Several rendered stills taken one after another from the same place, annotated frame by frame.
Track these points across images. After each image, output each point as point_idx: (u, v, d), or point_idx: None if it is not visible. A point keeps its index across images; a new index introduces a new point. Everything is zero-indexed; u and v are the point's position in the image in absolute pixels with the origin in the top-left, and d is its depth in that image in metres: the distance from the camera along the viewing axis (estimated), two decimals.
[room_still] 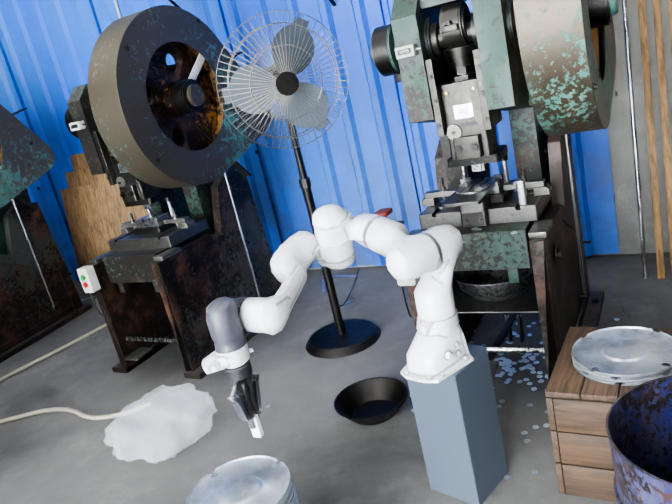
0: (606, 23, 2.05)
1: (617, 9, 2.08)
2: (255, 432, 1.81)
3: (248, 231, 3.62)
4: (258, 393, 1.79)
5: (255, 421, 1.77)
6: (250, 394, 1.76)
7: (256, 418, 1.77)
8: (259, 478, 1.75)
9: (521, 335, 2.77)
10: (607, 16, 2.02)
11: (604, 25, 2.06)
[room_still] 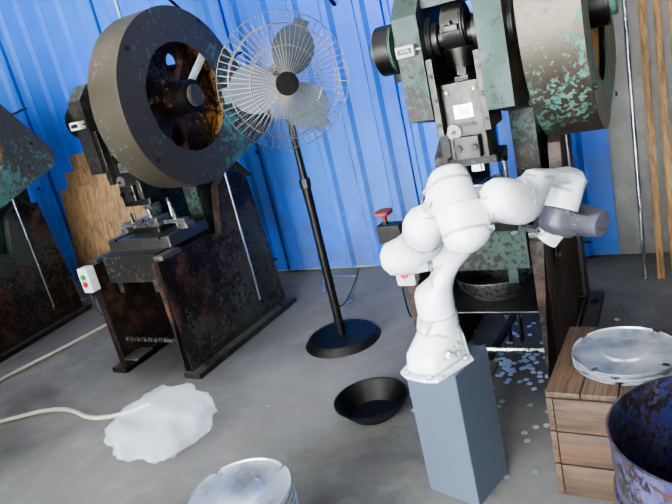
0: None
1: (614, 2, 2.01)
2: None
3: (248, 231, 3.62)
4: None
5: None
6: None
7: None
8: None
9: (521, 335, 2.77)
10: None
11: None
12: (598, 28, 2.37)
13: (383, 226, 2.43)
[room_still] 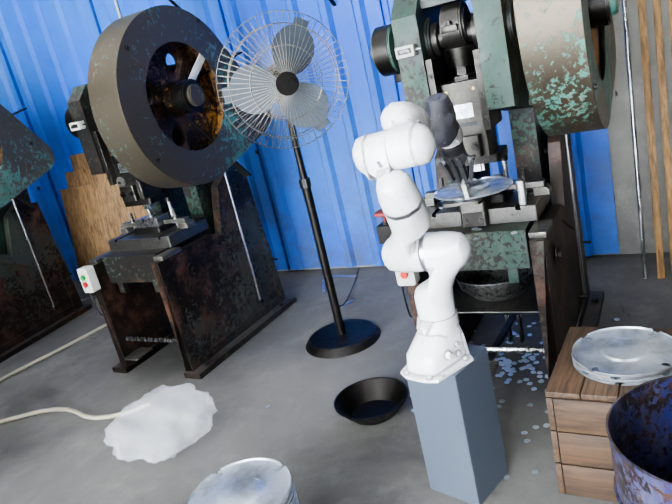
0: (605, 18, 2.03)
1: (617, 12, 2.07)
2: (470, 192, 2.24)
3: (248, 231, 3.62)
4: (470, 171, 2.14)
5: (461, 186, 2.20)
6: (460, 168, 2.14)
7: (462, 185, 2.19)
8: None
9: (521, 335, 2.77)
10: (606, 9, 2.01)
11: (603, 21, 2.04)
12: None
13: (383, 226, 2.43)
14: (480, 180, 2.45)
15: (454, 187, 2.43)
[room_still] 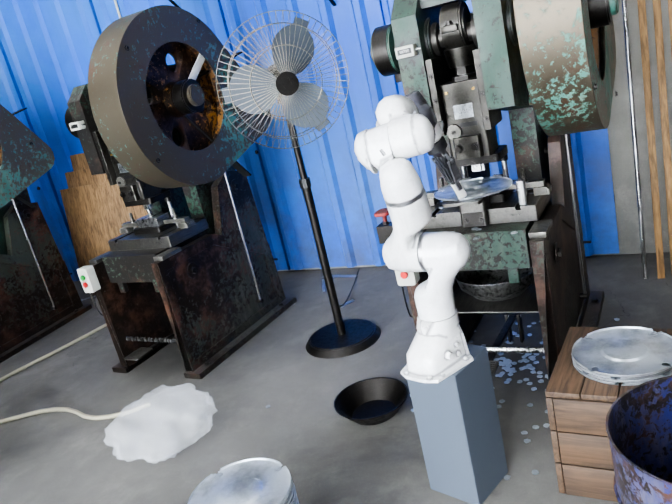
0: None
1: None
2: (466, 194, 2.24)
3: (248, 231, 3.62)
4: (451, 173, 2.17)
5: (452, 186, 2.23)
6: (445, 168, 2.19)
7: (451, 185, 2.23)
8: (481, 183, 2.40)
9: (521, 335, 2.77)
10: None
11: None
12: None
13: (383, 226, 2.43)
14: (458, 198, 2.27)
15: (488, 191, 2.27)
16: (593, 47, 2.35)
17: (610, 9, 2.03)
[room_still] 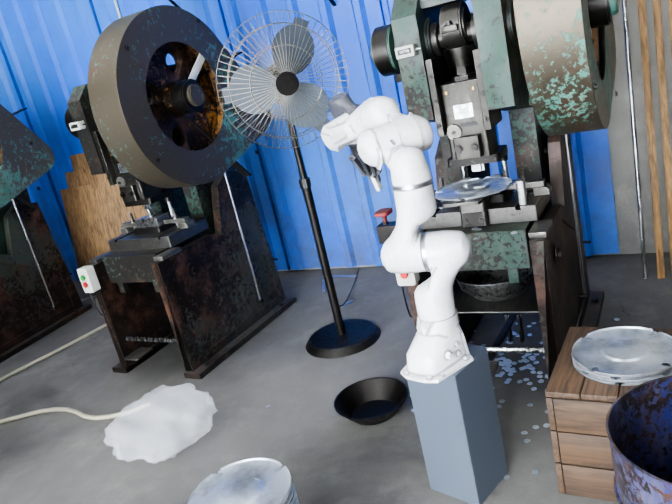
0: None
1: None
2: (381, 185, 2.42)
3: (248, 231, 3.62)
4: None
5: (372, 179, 2.39)
6: None
7: (371, 178, 2.38)
8: (456, 189, 2.39)
9: (521, 335, 2.77)
10: None
11: None
12: None
13: (383, 226, 2.43)
14: (502, 186, 2.29)
15: (491, 181, 2.40)
16: None
17: (611, 13, 2.05)
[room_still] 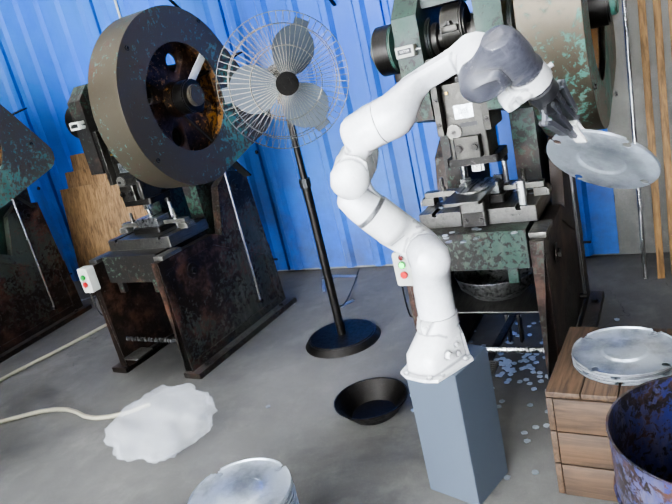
0: None
1: None
2: None
3: (248, 231, 3.62)
4: (570, 98, 1.54)
5: (575, 130, 1.57)
6: (563, 106, 1.52)
7: (576, 127, 1.56)
8: (593, 170, 1.73)
9: (521, 335, 2.77)
10: (609, 24, 2.08)
11: None
12: None
13: None
14: (620, 144, 1.56)
15: (640, 167, 1.62)
16: None
17: None
